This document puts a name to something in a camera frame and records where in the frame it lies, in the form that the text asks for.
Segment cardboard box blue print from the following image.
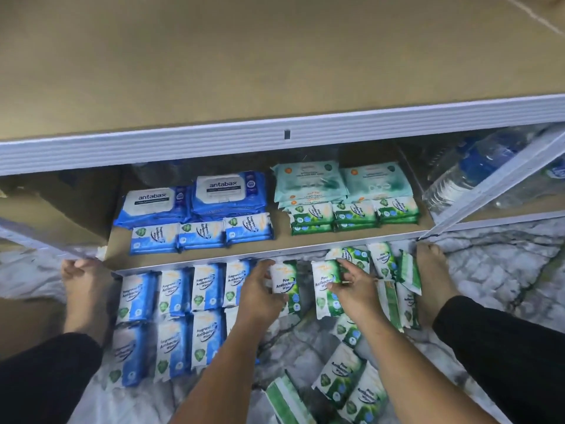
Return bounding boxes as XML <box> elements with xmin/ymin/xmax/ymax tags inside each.
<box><xmin>0</xmin><ymin>167</ymin><xmax>120</xmax><ymax>248</ymax></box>

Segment person's right forearm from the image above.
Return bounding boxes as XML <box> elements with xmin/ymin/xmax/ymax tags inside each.
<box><xmin>357</xmin><ymin>309</ymin><xmax>496</xmax><ymax>424</ymax></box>

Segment person's foot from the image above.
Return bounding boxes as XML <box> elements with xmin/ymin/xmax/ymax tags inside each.
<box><xmin>60</xmin><ymin>257</ymin><xmax>116</xmax><ymax>336</ymax></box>
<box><xmin>415</xmin><ymin>243</ymin><xmax>460</xmax><ymax>325</ymax></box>

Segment person's left foot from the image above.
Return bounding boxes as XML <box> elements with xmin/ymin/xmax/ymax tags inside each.
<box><xmin>60</xmin><ymin>257</ymin><xmax>116</xmax><ymax>336</ymax></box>

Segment person's left forearm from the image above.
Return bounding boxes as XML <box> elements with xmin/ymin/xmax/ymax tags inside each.
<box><xmin>169</xmin><ymin>322</ymin><xmax>279</xmax><ymax>424</ymax></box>

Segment person's right hand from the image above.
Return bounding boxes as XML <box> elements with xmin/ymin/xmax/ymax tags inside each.
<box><xmin>331</xmin><ymin>259</ymin><xmax>383</xmax><ymax>322</ymax></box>

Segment grey metal shelf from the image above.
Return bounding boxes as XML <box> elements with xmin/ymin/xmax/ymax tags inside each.
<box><xmin>0</xmin><ymin>0</ymin><xmax>565</xmax><ymax>277</ymax></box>

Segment group of blue wipe packets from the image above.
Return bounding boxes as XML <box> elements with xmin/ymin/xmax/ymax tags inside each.
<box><xmin>104</xmin><ymin>259</ymin><xmax>257</xmax><ymax>389</ymax></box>

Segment person's left hand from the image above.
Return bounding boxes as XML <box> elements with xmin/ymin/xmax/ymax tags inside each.
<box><xmin>237</xmin><ymin>259</ymin><xmax>288</xmax><ymax>332</ymax></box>

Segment person's right foot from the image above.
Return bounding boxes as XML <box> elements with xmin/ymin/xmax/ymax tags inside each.
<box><xmin>415</xmin><ymin>243</ymin><xmax>460</xmax><ymax>325</ymax></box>

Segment water bottles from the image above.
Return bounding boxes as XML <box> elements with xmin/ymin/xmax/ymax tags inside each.
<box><xmin>424</xmin><ymin>128</ymin><xmax>565</xmax><ymax>213</ymax></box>

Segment pile of wipes packets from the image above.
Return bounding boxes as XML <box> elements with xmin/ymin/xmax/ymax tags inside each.
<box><xmin>265</xmin><ymin>241</ymin><xmax>423</xmax><ymax>424</ymax></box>

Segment person's right leg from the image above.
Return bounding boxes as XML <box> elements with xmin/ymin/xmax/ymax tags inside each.
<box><xmin>433</xmin><ymin>296</ymin><xmax>565</xmax><ymax>424</ymax></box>

